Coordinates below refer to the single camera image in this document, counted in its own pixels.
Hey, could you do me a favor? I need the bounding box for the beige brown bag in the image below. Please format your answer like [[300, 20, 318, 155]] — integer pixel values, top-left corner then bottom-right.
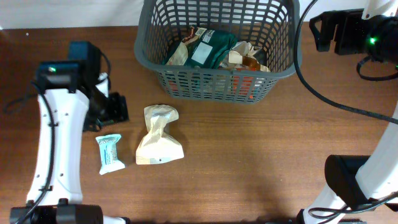
[[218, 41, 271, 72]]

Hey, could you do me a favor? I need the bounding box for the green Nescafe coffee bag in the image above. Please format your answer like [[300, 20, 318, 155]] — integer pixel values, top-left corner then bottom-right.
[[162, 26, 238, 69]]

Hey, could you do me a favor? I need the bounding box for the orange biscuit package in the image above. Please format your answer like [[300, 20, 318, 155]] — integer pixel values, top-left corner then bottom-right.
[[231, 76, 265, 100]]

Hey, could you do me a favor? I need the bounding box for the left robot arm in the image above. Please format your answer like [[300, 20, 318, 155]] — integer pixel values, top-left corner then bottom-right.
[[9, 41, 130, 223]]

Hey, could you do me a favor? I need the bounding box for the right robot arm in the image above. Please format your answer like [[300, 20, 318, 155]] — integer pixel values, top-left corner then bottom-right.
[[294, 0, 397, 223]]

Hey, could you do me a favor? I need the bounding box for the small teal snack packet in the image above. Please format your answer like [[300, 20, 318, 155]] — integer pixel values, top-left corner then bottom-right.
[[96, 134, 126, 175]]

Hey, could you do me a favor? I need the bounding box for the beige paper pouch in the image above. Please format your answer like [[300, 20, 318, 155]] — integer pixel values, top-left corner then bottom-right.
[[136, 105, 184, 165]]

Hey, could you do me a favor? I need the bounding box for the grey plastic basket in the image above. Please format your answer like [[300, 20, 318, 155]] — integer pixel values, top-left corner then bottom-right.
[[134, 0, 300, 104]]

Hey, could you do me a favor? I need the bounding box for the left black cable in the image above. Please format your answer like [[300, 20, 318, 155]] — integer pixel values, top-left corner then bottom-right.
[[2, 80, 57, 224]]

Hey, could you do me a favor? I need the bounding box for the black cable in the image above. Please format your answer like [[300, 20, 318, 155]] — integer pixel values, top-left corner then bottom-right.
[[2, 80, 57, 224], [294, 0, 398, 126]]

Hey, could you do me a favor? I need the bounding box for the right black cable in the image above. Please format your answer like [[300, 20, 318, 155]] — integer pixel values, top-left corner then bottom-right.
[[294, 0, 398, 126]]

